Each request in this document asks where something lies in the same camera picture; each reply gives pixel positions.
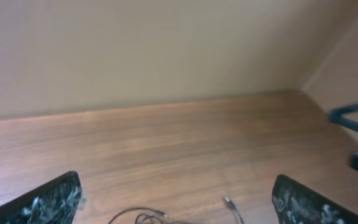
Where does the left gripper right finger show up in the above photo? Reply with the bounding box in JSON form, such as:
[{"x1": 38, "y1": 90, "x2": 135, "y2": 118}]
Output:
[{"x1": 272, "y1": 174, "x2": 358, "y2": 224}]

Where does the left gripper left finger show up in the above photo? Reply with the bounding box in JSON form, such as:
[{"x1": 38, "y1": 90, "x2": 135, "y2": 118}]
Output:
[{"x1": 0, "y1": 171, "x2": 83, "y2": 224}]

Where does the black cable bundle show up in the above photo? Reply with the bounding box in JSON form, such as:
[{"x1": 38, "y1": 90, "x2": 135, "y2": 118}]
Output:
[{"x1": 107, "y1": 195, "x2": 245, "y2": 224}]

